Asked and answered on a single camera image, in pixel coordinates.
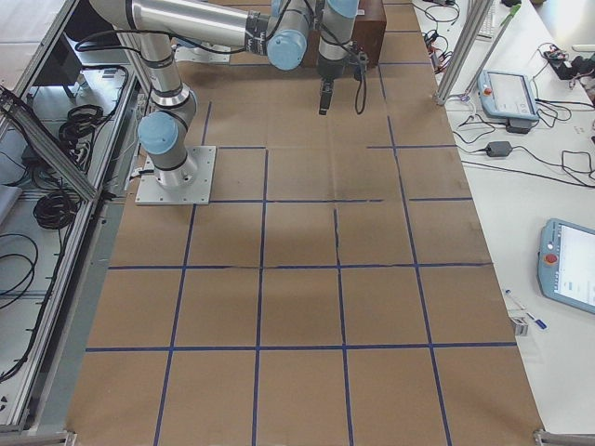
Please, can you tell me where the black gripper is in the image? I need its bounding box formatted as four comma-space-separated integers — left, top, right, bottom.
316, 58, 347, 115

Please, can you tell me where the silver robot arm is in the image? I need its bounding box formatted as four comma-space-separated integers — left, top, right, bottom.
91, 1, 367, 190

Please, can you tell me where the dark wooden drawer cabinet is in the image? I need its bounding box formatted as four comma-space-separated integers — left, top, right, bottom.
301, 0, 387, 68

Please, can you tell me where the black power adapter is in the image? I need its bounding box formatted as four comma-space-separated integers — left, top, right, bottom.
485, 141, 513, 158

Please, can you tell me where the far teach pendant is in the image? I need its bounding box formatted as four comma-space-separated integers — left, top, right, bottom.
477, 70, 539, 122

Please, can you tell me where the teach pendant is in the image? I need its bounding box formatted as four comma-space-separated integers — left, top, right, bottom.
537, 218, 594, 314
477, 70, 539, 122

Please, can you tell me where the white blue pen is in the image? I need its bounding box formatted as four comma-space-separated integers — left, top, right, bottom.
504, 289, 526, 311

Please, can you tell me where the near teach pendant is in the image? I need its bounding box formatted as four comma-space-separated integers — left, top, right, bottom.
537, 218, 594, 314

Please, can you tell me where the small grey binder clip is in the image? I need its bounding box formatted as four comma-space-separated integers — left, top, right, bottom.
509, 317, 529, 336

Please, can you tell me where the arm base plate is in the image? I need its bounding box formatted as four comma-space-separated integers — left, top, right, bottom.
135, 146, 217, 205

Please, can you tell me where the aluminium frame post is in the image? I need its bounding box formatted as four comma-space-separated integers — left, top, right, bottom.
434, 0, 492, 106

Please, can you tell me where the coiled black cable bundle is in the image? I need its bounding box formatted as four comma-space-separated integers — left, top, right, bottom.
33, 192, 78, 231

